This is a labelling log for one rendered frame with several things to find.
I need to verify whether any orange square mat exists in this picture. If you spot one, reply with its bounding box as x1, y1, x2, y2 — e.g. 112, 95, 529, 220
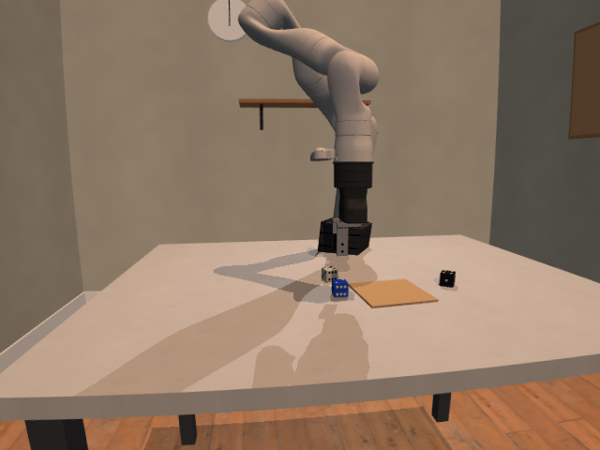
348, 278, 439, 308

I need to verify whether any blue die with white pips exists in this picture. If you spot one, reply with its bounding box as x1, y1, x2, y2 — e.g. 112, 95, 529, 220
332, 279, 349, 297

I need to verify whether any beige die with black pips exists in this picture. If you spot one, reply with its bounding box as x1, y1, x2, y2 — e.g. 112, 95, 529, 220
322, 266, 338, 282

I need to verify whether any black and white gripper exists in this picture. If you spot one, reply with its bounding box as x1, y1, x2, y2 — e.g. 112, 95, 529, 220
310, 135, 373, 256

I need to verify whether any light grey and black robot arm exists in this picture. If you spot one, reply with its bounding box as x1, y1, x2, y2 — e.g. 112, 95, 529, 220
238, 0, 379, 158

